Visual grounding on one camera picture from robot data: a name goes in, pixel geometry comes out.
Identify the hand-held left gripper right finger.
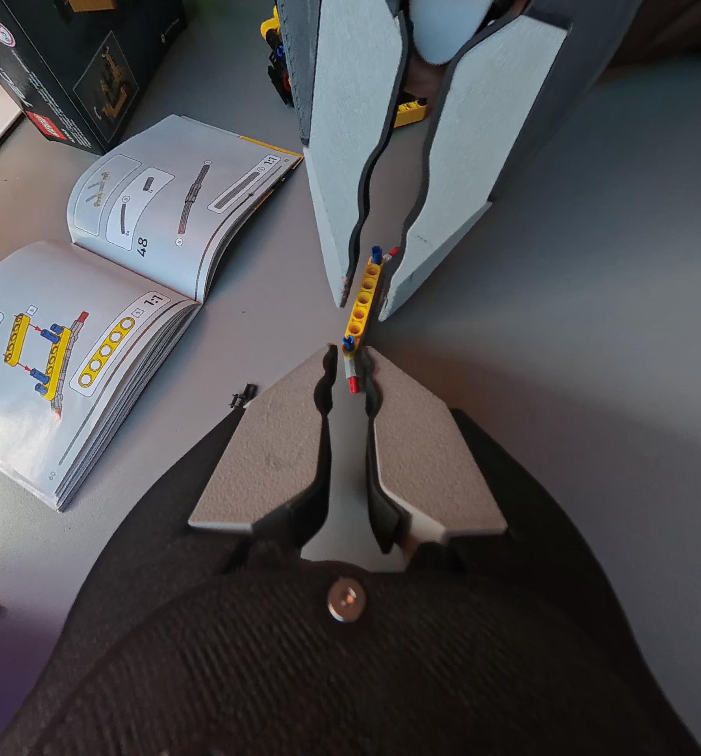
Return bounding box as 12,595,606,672
363,347,508,573

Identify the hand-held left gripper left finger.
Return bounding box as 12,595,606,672
188,344,339,534

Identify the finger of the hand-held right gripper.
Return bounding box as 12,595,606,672
275,0,412,309
379,12,596,324

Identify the yellow lego beam assembly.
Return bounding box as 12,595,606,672
341,245,400,395

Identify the yellow black lego vehicle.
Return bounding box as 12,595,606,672
260,5,431,129

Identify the open lego instruction booklet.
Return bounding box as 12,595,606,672
0,114,304,512

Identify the black lego box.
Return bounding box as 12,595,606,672
0,0,189,156

